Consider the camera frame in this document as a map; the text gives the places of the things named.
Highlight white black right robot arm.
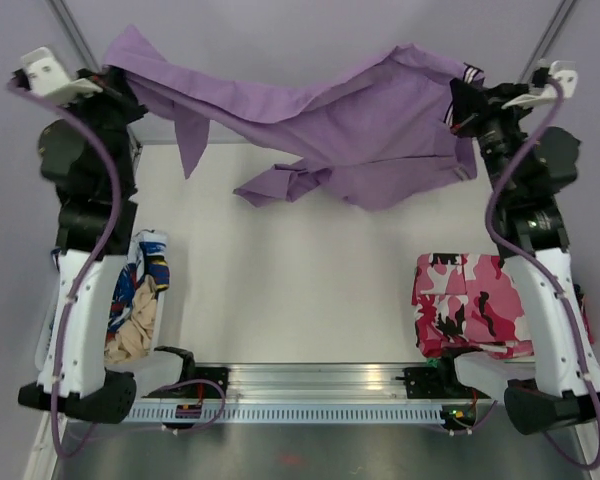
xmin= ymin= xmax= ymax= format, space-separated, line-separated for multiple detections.
xmin=435 ymin=74 xmax=600 ymax=435

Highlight purple trousers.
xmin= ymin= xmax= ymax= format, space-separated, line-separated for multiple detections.
xmin=104 ymin=26 xmax=484 ymax=211

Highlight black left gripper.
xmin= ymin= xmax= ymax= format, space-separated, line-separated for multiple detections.
xmin=53 ymin=61 xmax=149 ymax=190

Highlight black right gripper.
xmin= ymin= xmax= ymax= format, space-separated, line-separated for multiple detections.
xmin=452 ymin=77 xmax=542 ymax=199

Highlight aluminium frame rail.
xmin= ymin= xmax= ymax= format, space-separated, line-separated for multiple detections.
xmin=47 ymin=363 xmax=594 ymax=404

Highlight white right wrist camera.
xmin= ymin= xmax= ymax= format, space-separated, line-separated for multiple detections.
xmin=502 ymin=61 xmax=578 ymax=109

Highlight blue white patterned garment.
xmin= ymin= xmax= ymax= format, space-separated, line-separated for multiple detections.
xmin=105 ymin=229 xmax=170 ymax=339

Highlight beige garment in basket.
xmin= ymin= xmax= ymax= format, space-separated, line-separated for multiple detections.
xmin=104 ymin=276 xmax=158 ymax=365

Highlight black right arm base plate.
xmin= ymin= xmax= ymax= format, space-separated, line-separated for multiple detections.
xmin=395 ymin=365 xmax=487 ymax=400

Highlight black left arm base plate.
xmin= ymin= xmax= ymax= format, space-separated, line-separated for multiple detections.
xmin=146 ymin=366 xmax=231 ymax=401

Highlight white plastic laundry basket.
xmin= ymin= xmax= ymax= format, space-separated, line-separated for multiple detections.
xmin=33 ymin=229 xmax=174 ymax=376

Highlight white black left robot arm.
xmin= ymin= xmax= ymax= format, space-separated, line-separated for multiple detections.
xmin=8 ymin=70 xmax=198 ymax=424

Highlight white slotted cable duct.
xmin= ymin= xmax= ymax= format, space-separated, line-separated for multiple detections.
xmin=126 ymin=401 xmax=443 ymax=425

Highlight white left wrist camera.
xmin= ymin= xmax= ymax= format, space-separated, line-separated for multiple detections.
xmin=21 ymin=46 xmax=103 ymax=105

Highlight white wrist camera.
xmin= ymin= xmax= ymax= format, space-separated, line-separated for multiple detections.
xmin=502 ymin=61 xmax=578 ymax=109
xmin=21 ymin=46 xmax=103 ymax=105

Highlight pink camouflage folded trousers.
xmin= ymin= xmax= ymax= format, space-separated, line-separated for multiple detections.
xmin=412 ymin=253 xmax=548 ymax=360

